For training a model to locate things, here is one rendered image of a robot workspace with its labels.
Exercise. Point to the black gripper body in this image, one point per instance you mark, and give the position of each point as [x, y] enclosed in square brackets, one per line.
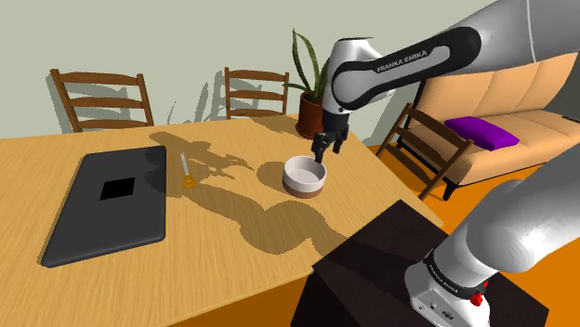
[336, 123]

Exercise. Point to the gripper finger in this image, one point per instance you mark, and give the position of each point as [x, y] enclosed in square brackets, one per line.
[338, 144]
[319, 146]

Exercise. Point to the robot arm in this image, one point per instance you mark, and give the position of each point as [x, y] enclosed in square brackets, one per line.
[498, 40]

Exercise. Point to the white bowl with brown base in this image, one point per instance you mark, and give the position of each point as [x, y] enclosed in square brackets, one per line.
[304, 175]

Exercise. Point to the potted plant in brown pot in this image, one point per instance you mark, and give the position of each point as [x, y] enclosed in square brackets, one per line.
[310, 95]

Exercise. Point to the brown wooden ladder-back chair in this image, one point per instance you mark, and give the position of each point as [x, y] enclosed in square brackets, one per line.
[256, 93]
[102, 99]
[423, 140]

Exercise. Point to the dark robot stand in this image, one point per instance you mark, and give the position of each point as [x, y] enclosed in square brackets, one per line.
[362, 271]

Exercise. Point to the white candle in gold holder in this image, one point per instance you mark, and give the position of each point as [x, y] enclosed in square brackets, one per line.
[188, 174]

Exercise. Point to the purple cushion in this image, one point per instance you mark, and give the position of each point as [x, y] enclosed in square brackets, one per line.
[482, 131]

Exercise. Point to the wooden dining table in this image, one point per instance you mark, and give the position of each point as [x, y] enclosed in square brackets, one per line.
[204, 253]

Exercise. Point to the beige sofa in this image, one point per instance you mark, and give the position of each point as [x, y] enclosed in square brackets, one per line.
[507, 99]

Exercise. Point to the dark grey closed laptop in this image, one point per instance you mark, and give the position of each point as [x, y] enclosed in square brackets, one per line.
[108, 208]

